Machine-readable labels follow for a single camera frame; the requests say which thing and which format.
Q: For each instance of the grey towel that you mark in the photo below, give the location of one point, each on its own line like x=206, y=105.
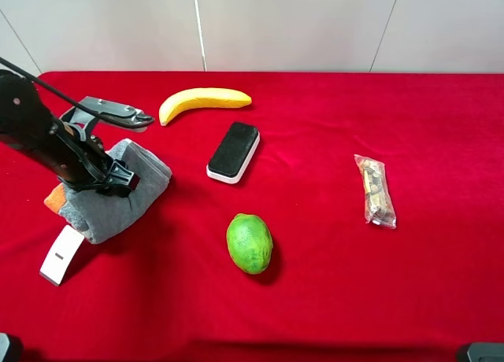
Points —
x=95, y=217

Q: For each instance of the dark left base corner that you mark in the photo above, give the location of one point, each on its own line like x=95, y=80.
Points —
x=11, y=348

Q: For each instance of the dark base corner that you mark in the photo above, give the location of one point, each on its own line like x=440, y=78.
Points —
x=11, y=348
x=481, y=352

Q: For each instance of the black white board eraser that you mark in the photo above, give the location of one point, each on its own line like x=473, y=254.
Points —
x=234, y=153

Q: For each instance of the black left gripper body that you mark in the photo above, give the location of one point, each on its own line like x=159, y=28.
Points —
x=81, y=165

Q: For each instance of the red table cloth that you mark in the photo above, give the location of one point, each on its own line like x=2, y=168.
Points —
x=337, y=288

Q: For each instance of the green mango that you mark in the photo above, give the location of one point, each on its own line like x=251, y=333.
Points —
x=249, y=243

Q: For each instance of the yellow banana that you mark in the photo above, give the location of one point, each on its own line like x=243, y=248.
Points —
x=199, y=98

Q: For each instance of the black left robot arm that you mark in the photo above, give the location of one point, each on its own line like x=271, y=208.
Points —
x=25, y=119

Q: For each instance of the clear snack packet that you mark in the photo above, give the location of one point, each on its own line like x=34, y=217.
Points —
x=379, y=209

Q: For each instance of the dark right base corner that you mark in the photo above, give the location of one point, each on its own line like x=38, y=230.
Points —
x=481, y=352

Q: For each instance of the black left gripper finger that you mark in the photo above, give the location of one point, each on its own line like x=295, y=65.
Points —
x=120, y=181

